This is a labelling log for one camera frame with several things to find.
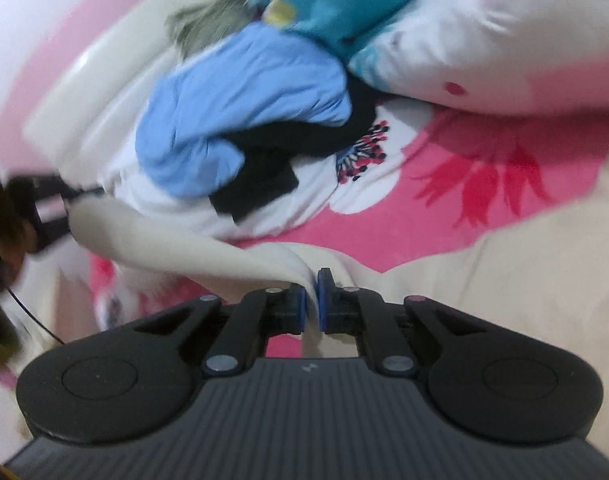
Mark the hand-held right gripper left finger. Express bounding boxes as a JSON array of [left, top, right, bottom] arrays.
[[130, 282, 308, 377]]

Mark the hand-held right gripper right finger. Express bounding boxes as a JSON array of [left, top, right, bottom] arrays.
[[317, 267, 486, 379]]

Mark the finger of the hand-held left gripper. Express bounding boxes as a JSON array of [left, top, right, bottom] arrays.
[[59, 185, 106, 201]]

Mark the cream garment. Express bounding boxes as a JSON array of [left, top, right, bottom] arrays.
[[67, 157, 609, 361]]

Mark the white garment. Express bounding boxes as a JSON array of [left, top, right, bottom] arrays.
[[103, 160, 335, 242]]

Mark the cream headboard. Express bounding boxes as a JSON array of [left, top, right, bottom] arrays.
[[23, 0, 258, 163]]

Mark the pink floral blanket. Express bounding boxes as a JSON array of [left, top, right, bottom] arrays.
[[84, 100, 609, 333]]

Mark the black garment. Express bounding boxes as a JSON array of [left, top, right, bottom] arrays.
[[208, 77, 378, 225]]

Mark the light blue garment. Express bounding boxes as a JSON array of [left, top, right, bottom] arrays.
[[135, 22, 353, 196]]

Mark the grey-green garment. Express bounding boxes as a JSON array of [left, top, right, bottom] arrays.
[[165, 0, 258, 58]]

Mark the pink grey patterned quilt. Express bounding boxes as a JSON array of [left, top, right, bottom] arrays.
[[349, 0, 609, 117]]

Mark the black cable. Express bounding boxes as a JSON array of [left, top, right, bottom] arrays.
[[4, 287, 65, 347]]

